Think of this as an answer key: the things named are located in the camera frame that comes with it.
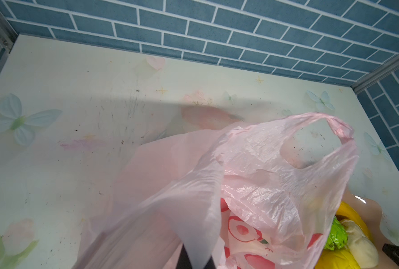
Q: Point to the green fake fruit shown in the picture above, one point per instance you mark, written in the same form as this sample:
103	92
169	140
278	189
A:
337	238

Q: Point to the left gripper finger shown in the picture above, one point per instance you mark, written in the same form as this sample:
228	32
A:
184	262

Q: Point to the cream fake garlic bulb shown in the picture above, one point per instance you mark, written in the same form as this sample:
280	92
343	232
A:
362	249

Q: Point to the pink plastic bag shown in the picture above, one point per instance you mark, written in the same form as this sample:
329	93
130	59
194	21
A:
172	191

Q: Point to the yellow fake lemon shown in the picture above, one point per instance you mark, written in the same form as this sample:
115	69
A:
343	259

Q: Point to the peach lotus shaped bowl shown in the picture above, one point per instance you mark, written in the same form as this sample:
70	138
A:
371	213

